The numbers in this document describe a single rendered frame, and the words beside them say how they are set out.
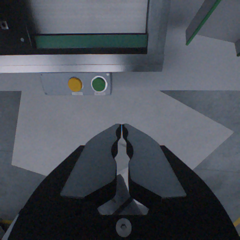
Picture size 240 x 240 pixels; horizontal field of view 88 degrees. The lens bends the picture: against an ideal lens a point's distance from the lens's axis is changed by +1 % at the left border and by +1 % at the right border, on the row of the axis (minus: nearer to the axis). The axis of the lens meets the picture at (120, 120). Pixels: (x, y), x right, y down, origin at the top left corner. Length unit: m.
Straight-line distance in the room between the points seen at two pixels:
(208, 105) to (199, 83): 1.19
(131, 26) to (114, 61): 0.11
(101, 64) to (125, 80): 0.13
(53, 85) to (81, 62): 0.11
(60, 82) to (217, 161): 2.28
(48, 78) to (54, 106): 0.18
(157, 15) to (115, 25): 0.11
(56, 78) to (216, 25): 0.42
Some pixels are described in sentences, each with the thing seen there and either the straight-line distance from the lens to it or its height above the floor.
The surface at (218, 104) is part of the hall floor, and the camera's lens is 1.82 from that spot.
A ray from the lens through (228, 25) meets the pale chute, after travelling 0.41.
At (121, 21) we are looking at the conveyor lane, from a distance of 0.44.
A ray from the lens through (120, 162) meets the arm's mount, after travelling 0.54.
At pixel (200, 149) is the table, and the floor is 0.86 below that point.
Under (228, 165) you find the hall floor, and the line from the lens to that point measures 2.57.
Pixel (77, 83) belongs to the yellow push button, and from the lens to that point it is 0.40.
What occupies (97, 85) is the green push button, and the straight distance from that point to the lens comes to 0.39.
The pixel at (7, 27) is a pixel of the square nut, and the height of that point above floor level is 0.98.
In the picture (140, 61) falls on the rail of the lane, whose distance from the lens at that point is 0.40.
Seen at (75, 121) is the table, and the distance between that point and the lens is 0.59.
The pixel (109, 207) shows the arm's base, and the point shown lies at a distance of 0.51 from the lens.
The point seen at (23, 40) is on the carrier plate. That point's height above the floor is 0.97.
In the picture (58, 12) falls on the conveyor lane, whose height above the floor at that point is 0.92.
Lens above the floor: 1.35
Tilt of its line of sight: 62 degrees down
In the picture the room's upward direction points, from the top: 179 degrees counter-clockwise
